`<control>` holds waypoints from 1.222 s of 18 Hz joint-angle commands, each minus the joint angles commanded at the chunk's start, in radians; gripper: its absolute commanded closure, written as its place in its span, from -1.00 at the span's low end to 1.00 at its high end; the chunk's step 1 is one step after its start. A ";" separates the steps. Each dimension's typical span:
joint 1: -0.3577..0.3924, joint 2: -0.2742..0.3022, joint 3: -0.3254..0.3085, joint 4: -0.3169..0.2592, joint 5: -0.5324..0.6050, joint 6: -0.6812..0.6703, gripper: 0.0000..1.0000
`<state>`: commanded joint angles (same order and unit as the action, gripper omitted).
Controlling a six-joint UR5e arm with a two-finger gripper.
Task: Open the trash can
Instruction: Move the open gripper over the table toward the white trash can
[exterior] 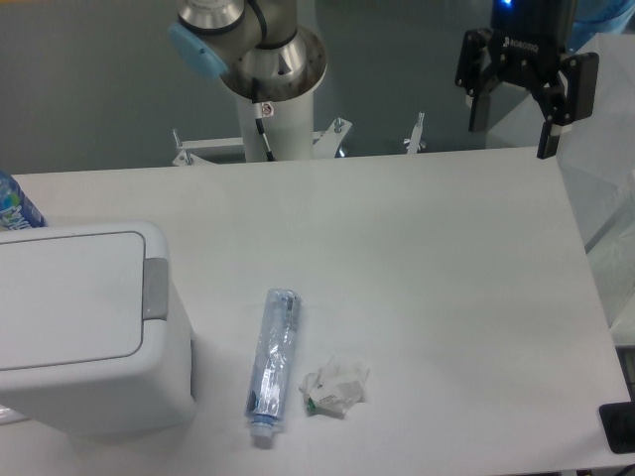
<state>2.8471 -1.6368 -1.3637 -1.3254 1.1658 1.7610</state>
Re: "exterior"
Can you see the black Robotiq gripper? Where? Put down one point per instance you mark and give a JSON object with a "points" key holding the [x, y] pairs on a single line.
{"points": [[526, 44]]}

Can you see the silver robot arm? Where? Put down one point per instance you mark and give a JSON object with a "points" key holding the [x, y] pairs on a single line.
{"points": [[272, 65]]}

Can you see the white trash can lid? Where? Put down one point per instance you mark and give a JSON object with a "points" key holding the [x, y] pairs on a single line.
{"points": [[70, 299]]}

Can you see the white trash can body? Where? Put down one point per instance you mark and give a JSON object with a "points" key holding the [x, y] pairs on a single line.
{"points": [[153, 387]]}

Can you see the large blue water jug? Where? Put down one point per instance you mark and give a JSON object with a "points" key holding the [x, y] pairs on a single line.
{"points": [[592, 17]]}

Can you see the metal table clamp right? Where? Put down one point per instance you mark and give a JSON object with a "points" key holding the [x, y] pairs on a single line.
{"points": [[415, 144]]}

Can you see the metal table clamp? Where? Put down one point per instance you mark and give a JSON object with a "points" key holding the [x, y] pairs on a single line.
{"points": [[183, 157], [415, 144], [338, 126]]}

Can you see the metal table clamp middle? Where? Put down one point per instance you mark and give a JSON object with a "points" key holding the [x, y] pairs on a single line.
{"points": [[338, 126]]}

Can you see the metal table clamp left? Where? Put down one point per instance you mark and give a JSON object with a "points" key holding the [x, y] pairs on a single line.
{"points": [[183, 157]]}

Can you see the black device at edge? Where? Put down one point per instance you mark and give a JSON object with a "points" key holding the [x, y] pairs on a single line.
{"points": [[618, 423]]}

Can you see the crumpled white paper wrapper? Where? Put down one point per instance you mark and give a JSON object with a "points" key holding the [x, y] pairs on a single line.
{"points": [[335, 387]]}

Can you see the empty clear plastic bottle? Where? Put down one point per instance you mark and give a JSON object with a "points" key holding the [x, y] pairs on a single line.
{"points": [[272, 367]]}

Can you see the grey lid push button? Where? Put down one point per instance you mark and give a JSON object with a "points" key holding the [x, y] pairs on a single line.
{"points": [[155, 289]]}

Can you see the blue labelled water bottle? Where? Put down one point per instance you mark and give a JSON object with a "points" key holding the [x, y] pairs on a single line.
{"points": [[17, 210]]}

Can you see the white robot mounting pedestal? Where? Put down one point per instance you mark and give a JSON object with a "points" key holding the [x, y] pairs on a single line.
{"points": [[270, 131]]}

